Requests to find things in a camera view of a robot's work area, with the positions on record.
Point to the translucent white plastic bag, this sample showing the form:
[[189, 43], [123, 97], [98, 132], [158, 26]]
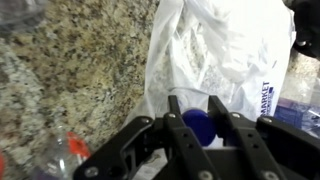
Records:
[[216, 50]]

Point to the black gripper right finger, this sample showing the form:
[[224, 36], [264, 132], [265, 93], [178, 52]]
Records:
[[266, 146]]

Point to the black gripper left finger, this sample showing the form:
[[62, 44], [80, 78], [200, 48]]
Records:
[[140, 150]]

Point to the black rounded object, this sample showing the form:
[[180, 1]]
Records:
[[308, 26]]

